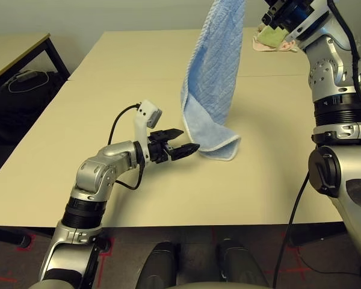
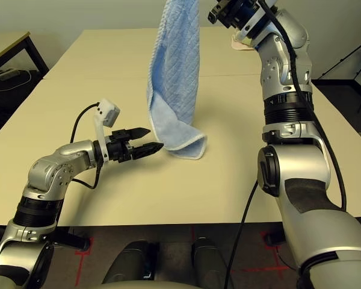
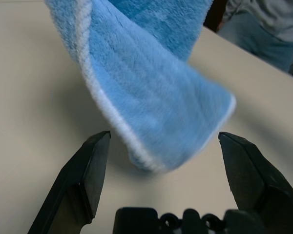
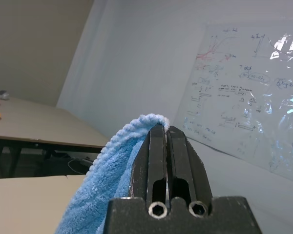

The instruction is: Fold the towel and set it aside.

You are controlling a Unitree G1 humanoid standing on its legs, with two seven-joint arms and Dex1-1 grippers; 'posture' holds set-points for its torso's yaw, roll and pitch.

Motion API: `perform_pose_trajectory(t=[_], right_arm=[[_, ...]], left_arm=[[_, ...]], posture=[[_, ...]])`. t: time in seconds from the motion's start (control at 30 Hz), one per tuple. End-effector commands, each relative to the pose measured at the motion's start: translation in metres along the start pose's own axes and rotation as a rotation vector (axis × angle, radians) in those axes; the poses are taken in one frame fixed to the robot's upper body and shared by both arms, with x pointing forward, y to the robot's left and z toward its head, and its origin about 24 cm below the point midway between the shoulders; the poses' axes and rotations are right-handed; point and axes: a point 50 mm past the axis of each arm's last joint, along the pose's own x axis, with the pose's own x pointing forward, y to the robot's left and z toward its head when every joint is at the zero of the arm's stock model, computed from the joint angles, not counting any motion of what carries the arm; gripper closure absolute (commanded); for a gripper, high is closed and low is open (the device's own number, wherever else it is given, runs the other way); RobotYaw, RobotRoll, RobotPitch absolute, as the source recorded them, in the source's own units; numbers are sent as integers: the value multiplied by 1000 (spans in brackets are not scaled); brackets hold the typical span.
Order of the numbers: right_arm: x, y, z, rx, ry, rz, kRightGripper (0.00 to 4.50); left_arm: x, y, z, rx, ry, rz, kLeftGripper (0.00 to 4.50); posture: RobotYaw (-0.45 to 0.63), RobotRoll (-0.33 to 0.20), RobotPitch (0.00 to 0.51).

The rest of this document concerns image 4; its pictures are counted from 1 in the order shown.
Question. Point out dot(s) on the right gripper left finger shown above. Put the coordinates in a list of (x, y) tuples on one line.
[(151, 158)]

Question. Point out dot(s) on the light blue towel white trim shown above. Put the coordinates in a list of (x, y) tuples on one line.
[(105, 175)]

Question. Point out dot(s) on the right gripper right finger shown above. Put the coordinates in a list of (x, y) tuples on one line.
[(185, 165)]

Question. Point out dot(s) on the grey power adapter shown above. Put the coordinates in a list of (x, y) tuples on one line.
[(86, 161)]

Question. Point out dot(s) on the grey cloth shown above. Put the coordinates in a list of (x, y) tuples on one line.
[(3, 95)]

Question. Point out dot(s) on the whiteboard sheet with writing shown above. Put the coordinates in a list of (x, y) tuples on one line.
[(234, 97)]

